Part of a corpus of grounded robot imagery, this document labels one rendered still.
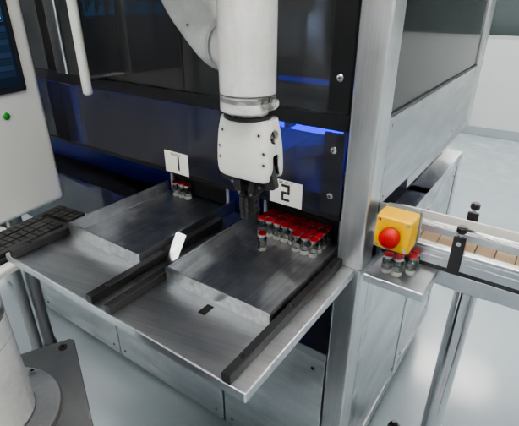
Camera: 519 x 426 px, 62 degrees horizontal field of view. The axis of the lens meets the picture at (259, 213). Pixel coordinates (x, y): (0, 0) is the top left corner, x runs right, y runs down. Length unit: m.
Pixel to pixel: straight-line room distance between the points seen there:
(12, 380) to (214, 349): 0.30
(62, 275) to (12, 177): 0.53
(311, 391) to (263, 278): 0.46
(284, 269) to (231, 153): 0.36
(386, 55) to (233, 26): 0.31
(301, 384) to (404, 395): 0.74
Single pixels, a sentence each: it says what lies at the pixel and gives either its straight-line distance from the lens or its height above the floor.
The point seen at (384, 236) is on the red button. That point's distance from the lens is 0.86.
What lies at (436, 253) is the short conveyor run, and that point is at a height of 0.92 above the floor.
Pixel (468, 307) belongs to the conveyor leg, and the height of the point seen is 0.78.
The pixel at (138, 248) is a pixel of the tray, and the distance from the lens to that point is 1.06.
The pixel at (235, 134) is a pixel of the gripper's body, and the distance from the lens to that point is 0.66.
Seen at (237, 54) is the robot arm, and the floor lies 1.35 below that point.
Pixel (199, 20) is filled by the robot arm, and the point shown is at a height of 1.38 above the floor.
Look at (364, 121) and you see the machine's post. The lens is 0.84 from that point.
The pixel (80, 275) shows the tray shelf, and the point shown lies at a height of 0.88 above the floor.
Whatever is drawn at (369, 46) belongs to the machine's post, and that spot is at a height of 1.34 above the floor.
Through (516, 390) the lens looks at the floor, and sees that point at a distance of 2.13.
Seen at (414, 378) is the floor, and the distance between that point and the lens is 2.01.
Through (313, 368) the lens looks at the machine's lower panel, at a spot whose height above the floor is 0.54.
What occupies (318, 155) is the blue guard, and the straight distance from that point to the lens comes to 0.90.
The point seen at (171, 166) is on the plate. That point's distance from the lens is 1.19.
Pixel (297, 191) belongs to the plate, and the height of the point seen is 1.03.
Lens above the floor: 1.41
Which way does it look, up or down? 27 degrees down
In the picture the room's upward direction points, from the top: straight up
